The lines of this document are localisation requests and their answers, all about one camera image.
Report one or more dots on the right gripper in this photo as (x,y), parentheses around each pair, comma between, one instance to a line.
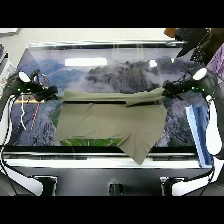
(172,90)

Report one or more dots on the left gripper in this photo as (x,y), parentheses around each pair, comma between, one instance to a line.
(46,93)

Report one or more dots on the olive green polo shirt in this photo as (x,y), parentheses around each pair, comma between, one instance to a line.
(110,123)

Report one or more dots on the blue garment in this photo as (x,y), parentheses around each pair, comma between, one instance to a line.
(200,130)

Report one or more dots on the purple garment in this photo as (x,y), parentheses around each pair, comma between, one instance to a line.
(218,63)

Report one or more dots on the black garment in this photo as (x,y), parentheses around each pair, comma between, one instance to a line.
(188,38)

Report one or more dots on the orange brown garment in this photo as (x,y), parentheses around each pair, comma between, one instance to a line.
(169,32)

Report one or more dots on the dark green garment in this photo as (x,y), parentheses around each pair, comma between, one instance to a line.
(213,43)

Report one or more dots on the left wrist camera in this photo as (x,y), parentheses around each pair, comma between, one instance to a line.
(36,76)

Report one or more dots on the silver frame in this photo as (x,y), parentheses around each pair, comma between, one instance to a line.
(100,163)

